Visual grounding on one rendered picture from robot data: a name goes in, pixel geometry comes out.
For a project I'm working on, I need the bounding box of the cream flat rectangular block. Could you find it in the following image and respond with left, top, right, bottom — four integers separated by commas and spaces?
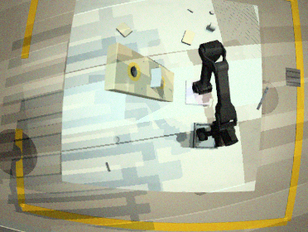
117, 22, 132, 38
182, 29, 195, 45

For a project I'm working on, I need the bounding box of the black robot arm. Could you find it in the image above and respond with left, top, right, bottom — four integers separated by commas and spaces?
192, 40, 238, 147

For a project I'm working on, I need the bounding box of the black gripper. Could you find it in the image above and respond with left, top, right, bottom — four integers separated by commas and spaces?
196, 121, 221, 141

